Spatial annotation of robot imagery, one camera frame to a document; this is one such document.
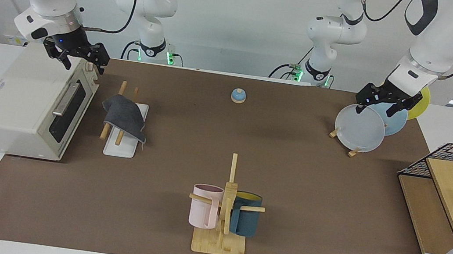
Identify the white towel rack wooden bars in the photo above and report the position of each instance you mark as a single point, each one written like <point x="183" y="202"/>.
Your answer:
<point x="119" y="149"/>

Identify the wooden plate rack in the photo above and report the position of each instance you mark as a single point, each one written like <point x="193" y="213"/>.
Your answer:
<point x="354" y="153"/>

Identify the purple and grey towel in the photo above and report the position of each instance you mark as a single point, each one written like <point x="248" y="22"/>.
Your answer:
<point x="124" y="115"/>

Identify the light blue plate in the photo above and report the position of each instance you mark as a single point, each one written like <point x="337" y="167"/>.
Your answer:
<point x="393" y="121"/>

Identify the beige toaster oven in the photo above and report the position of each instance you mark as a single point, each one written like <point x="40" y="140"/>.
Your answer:
<point x="22" y="98"/>

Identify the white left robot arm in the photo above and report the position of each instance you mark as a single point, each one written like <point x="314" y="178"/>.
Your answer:
<point x="443" y="38"/>

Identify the small blue call bell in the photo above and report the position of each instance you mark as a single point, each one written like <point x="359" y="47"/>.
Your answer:
<point x="238" y="97"/>

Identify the brown table mat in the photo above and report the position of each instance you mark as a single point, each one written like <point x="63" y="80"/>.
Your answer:
<point x="250" y="148"/>

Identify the white wall socket box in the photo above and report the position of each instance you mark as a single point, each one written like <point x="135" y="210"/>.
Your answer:
<point x="10" y="40"/>

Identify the wooden mug tree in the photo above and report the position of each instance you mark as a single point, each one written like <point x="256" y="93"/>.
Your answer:
<point x="219" y="243"/>

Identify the grey plate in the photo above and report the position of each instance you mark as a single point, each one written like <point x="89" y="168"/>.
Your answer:
<point x="359" y="130"/>

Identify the wooden shelf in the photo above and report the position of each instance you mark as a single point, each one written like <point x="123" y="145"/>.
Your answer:
<point x="452" y="190"/>

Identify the yellow plate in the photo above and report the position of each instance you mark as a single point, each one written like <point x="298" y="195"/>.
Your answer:
<point x="422" y="103"/>

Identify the dark teal mug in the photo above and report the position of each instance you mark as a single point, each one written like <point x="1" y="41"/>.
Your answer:
<point x="245" y="220"/>

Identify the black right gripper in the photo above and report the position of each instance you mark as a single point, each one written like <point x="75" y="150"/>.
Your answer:
<point x="72" y="43"/>

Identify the pink mug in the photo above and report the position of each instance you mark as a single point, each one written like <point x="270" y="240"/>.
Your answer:
<point x="200" y="212"/>

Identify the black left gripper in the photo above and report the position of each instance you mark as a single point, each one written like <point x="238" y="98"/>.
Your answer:
<point x="393" y="93"/>

